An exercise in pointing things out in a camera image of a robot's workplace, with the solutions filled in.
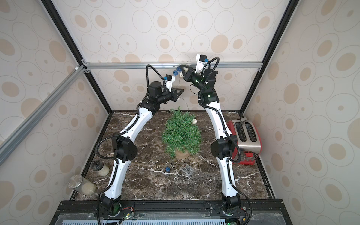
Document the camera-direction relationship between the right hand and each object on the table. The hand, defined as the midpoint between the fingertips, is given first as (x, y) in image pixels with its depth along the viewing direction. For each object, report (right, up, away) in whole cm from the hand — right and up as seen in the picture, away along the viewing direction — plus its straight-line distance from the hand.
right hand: (187, 65), depth 74 cm
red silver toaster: (+36, -40, +7) cm, 55 cm away
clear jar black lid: (-49, -55, +4) cm, 74 cm away
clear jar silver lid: (-56, -65, +2) cm, 86 cm away
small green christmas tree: (-3, -37, -4) cm, 38 cm away
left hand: (0, -10, +8) cm, 13 cm away
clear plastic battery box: (+1, -60, +13) cm, 61 cm away
